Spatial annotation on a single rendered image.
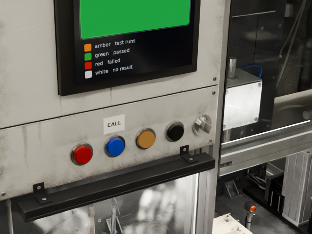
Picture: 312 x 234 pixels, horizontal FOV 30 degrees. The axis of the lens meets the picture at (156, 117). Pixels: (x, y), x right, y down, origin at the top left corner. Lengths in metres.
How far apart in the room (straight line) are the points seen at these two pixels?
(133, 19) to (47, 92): 0.17
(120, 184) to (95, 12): 0.29
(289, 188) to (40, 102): 0.96
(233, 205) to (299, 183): 0.24
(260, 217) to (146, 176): 0.80
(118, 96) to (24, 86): 0.16
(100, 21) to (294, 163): 0.91
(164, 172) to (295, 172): 0.70
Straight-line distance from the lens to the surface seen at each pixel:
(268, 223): 1.74
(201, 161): 1.05
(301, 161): 1.63
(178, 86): 1.01
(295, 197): 1.68
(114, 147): 0.97
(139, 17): 0.90
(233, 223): 1.60
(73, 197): 0.95
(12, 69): 0.86
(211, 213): 1.20
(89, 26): 0.86
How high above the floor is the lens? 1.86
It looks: 24 degrees down
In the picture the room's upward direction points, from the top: 2 degrees clockwise
